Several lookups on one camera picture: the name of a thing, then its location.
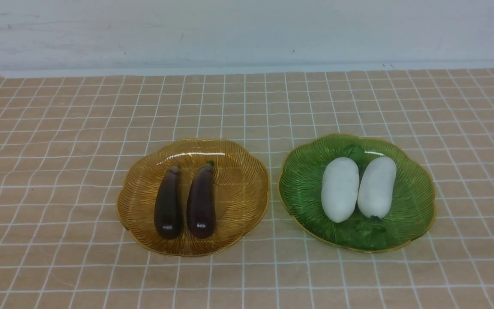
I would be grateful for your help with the amber glass plate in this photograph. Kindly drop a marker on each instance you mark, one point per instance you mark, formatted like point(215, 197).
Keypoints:
point(241, 195)

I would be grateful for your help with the green glass plate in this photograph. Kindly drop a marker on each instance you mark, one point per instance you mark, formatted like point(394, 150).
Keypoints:
point(413, 210)

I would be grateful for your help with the white radish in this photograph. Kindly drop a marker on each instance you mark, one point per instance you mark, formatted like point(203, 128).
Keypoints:
point(340, 183)
point(375, 201)

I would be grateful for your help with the beige checkered tablecloth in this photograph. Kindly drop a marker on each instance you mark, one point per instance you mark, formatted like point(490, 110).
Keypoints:
point(67, 143)

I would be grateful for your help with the purple eggplant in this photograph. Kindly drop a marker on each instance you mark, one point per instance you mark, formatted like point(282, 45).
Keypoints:
point(200, 211)
point(168, 218)

